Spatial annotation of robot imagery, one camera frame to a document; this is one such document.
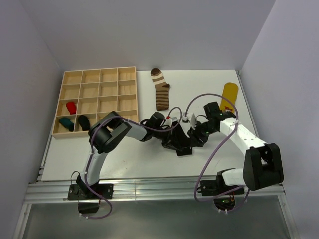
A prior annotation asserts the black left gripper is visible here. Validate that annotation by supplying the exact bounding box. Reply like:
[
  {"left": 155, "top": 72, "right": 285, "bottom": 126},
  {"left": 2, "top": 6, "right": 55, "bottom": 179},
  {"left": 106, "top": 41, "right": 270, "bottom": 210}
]
[{"left": 153, "top": 126, "right": 182, "bottom": 152}]

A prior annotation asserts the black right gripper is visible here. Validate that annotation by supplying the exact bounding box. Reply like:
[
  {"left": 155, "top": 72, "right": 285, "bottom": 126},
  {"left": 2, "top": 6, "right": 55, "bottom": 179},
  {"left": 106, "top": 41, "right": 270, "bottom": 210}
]
[{"left": 187, "top": 119, "right": 218, "bottom": 148}]

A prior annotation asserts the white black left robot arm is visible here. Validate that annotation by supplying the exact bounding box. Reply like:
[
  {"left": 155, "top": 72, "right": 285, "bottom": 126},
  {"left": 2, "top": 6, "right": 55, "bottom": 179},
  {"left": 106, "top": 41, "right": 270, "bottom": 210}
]
[{"left": 76, "top": 111, "right": 185, "bottom": 199}]

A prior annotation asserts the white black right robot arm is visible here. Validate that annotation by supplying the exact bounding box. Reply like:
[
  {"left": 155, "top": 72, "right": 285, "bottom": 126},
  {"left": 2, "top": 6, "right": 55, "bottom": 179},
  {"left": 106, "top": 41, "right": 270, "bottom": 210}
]
[{"left": 187, "top": 102, "right": 284, "bottom": 195}]

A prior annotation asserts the brown striped sock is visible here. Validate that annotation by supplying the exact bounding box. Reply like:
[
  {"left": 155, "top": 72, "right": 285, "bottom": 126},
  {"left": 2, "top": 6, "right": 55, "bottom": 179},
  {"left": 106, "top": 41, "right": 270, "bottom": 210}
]
[{"left": 150, "top": 68, "right": 170, "bottom": 111}]

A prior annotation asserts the yellow sock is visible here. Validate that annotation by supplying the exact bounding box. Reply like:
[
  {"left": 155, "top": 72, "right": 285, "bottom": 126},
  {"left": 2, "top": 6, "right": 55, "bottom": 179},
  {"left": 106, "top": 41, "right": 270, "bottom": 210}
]
[{"left": 220, "top": 82, "right": 239, "bottom": 113}]

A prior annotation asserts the wooden compartment tray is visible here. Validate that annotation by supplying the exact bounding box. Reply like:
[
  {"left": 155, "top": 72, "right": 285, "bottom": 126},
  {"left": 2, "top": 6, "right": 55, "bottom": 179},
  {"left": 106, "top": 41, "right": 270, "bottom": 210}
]
[{"left": 52, "top": 67, "right": 139, "bottom": 138}]

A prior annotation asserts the red rolled sock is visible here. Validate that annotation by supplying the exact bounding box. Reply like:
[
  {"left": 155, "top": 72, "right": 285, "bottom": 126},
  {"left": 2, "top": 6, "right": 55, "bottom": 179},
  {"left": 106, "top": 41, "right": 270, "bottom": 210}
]
[{"left": 66, "top": 101, "right": 77, "bottom": 115}]

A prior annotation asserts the green rolled sock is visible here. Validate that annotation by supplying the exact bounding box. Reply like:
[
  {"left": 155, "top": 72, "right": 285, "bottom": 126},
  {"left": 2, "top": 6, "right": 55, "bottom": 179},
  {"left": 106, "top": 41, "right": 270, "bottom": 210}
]
[{"left": 59, "top": 117, "right": 74, "bottom": 132}]

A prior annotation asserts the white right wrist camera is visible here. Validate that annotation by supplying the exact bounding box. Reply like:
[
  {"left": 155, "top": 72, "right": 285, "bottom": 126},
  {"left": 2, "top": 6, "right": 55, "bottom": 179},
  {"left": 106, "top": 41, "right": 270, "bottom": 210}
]
[{"left": 182, "top": 113, "right": 197, "bottom": 129}]

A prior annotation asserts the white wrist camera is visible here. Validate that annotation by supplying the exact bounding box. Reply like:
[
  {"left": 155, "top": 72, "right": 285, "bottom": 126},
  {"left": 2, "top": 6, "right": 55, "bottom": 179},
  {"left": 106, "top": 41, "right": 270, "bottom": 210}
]
[
  {"left": 166, "top": 116, "right": 178, "bottom": 127},
  {"left": 182, "top": 113, "right": 197, "bottom": 129}
]

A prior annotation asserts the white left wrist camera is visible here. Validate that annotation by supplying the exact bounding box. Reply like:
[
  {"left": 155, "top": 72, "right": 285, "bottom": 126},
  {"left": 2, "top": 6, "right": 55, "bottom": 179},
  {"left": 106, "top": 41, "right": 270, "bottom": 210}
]
[{"left": 166, "top": 116, "right": 178, "bottom": 127}]

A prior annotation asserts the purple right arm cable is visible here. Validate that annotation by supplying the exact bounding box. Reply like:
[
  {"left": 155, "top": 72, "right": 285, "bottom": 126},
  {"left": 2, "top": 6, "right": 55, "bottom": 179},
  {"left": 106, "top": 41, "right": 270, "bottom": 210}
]
[{"left": 185, "top": 93, "right": 250, "bottom": 214}]

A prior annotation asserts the aluminium frame rail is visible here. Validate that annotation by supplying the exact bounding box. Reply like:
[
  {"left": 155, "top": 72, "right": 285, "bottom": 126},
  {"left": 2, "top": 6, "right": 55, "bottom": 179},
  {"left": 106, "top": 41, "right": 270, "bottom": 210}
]
[{"left": 23, "top": 174, "right": 286, "bottom": 204}]

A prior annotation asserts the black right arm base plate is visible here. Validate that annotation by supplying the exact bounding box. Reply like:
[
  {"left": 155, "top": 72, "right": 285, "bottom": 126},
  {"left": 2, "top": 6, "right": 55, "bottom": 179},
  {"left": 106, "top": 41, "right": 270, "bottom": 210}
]
[{"left": 194, "top": 179, "right": 245, "bottom": 197}]

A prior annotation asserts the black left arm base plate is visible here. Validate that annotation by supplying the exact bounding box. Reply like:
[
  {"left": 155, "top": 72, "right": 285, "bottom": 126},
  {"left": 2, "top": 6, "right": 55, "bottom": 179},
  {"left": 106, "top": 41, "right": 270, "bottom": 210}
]
[{"left": 67, "top": 184, "right": 114, "bottom": 201}]

